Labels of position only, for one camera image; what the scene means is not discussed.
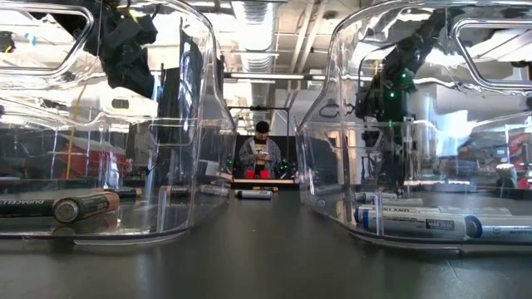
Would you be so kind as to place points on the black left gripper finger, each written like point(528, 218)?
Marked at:
point(143, 81)
point(120, 76)

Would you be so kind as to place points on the clear plastic bin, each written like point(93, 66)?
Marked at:
point(199, 104)
point(332, 104)

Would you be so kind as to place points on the black copper battery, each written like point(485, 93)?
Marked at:
point(176, 191)
point(25, 207)
point(124, 192)
point(89, 205)

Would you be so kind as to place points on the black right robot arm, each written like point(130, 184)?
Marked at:
point(420, 45)

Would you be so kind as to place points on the small black robot arm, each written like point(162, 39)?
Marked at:
point(287, 168)

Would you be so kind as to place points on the small yellow tag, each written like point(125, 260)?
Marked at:
point(132, 14)

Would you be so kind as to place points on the small black round device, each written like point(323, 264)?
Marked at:
point(119, 104)

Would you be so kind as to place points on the red storage bins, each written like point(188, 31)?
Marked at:
point(95, 162)

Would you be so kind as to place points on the long ceiling light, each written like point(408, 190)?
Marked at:
point(270, 76)

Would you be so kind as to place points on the black yellow hanging device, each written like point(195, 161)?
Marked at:
point(6, 41)

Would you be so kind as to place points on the person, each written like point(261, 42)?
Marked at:
point(259, 151)

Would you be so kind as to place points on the red container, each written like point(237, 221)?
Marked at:
point(249, 174)
point(264, 174)

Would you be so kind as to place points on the white grey cylinder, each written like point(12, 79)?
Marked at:
point(506, 174)

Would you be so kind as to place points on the black table mat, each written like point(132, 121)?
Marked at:
point(266, 257)

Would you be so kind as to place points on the silver ribbed ceiling duct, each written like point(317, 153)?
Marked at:
point(254, 33)

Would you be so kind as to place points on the black background frame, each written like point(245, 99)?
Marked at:
point(266, 109)

